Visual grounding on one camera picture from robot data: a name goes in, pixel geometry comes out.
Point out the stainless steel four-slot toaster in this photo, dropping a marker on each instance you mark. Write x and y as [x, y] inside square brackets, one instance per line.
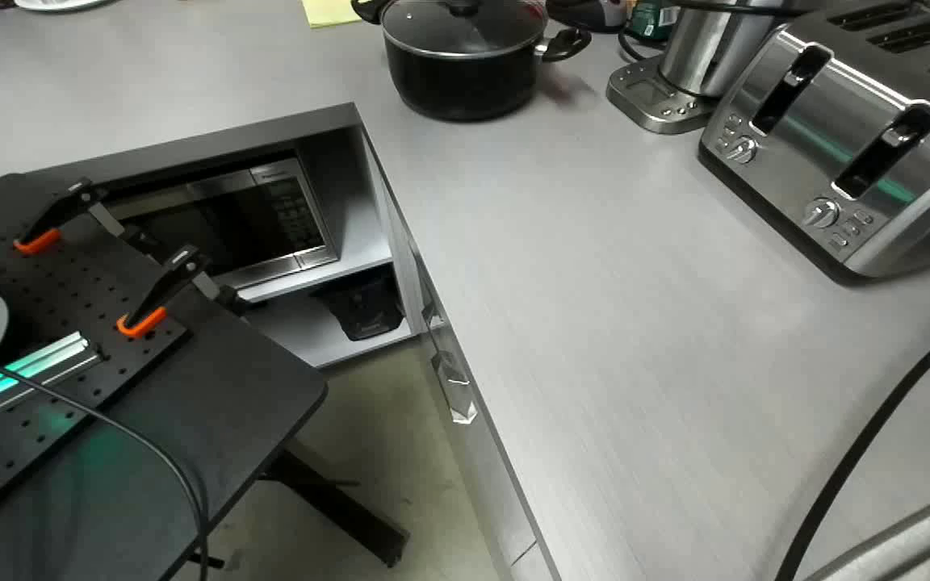
[808, 139]

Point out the aluminium extrusion rail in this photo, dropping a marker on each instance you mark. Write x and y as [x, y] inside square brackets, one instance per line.
[41, 366]

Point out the built-in microwave oven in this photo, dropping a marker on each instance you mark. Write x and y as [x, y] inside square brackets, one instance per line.
[251, 220]

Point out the black cooking pot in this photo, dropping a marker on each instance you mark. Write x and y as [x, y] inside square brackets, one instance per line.
[467, 85]

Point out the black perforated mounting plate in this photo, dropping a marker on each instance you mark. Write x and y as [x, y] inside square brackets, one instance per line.
[67, 286]

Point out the stainless steel electric kettle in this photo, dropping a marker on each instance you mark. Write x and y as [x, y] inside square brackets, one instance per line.
[708, 53]

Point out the black glass pot lid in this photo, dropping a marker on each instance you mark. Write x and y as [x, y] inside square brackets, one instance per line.
[453, 23]

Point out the black bin under microwave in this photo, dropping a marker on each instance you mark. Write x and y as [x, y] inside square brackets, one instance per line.
[363, 309]

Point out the black robot table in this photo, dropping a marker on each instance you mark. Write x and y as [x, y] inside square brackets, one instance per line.
[209, 420]

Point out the yellow cloth mat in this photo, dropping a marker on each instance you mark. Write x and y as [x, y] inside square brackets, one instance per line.
[326, 12]

